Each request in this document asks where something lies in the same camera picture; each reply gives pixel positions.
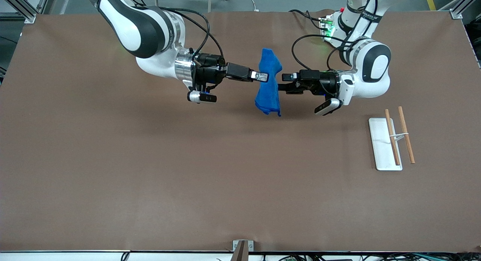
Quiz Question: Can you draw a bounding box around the aluminium frame profile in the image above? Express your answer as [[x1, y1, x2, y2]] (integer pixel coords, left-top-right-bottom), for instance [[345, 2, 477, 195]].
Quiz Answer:
[[449, 0, 475, 20], [0, 0, 36, 24]]

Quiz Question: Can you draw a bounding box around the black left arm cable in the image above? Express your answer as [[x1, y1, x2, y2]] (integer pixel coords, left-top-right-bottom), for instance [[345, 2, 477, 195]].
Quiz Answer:
[[291, 0, 377, 72]]

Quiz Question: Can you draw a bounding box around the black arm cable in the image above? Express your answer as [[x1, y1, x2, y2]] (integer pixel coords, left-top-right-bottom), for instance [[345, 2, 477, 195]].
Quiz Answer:
[[158, 7, 226, 63], [291, 0, 377, 72]]

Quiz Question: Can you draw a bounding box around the black cable bundle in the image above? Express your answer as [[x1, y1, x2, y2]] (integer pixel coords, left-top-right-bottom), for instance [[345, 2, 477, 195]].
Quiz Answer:
[[263, 252, 481, 261]]

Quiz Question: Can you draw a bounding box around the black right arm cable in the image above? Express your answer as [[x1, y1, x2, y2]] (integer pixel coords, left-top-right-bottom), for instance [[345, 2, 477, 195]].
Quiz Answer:
[[158, 7, 226, 63]]

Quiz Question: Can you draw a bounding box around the black left base cable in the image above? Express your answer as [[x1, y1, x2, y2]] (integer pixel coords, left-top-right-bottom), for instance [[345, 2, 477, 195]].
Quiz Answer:
[[289, 9, 328, 30]]

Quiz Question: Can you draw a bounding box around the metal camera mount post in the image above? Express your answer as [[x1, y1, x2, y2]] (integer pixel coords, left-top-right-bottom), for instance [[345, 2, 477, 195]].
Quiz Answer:
[[230, 240, 254, 261]]

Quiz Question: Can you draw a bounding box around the blue microfibre towel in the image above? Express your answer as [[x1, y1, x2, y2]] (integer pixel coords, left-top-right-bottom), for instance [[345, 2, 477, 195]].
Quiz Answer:
[[254, 48, 283, 117]]

